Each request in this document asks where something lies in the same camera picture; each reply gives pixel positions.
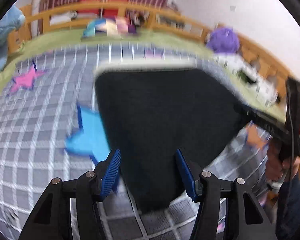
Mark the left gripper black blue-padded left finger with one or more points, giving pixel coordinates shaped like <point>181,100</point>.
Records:
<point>51,216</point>

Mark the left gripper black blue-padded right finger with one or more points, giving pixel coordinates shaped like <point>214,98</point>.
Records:
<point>244,216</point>

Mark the black pants with white stripe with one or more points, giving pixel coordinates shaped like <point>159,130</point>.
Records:
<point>148,115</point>

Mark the person's right hand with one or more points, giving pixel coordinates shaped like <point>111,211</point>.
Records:
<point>275,168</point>

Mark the green bed blanket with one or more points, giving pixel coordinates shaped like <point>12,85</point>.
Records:
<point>165,42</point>

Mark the white dotted cloth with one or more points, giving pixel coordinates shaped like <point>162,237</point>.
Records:
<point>264,90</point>

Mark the grey grid quilt with stars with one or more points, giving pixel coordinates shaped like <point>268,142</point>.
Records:
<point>34,125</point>

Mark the purple plush toy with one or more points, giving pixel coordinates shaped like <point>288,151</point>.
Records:
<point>223,40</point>

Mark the colourful geometric pillow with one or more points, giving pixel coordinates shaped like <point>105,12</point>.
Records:
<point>110,27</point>

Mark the wooden bed rail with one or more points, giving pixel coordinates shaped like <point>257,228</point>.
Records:
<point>156,19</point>

